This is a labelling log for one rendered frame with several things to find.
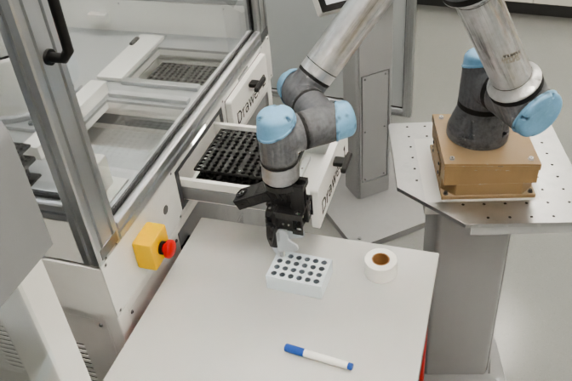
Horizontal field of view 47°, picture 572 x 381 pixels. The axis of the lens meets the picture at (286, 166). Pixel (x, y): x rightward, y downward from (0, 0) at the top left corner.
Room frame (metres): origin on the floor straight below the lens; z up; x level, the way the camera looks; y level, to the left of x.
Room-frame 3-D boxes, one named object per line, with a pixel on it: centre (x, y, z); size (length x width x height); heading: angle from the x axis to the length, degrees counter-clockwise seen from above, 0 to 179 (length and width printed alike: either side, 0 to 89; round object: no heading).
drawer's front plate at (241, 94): (1.64, 0.09, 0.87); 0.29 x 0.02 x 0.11; 160
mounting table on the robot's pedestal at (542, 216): (1.34, -0.51, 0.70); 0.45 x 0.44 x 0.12; 84
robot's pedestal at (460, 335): (1.34, -0.48, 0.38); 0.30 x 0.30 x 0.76; 84
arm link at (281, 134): (1.04, 0.01, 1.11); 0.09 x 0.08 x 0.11; 108
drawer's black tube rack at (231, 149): (1.30, 0.08, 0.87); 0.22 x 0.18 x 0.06; 70
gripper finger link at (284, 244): (1.02, 0.02, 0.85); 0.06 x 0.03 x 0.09; 68
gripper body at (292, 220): (1.04, 0.00, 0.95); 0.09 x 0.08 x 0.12; 68
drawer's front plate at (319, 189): (1.23, -0.10, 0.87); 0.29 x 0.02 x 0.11; 160
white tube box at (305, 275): (1.00, -0.01, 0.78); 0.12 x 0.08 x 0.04; 68
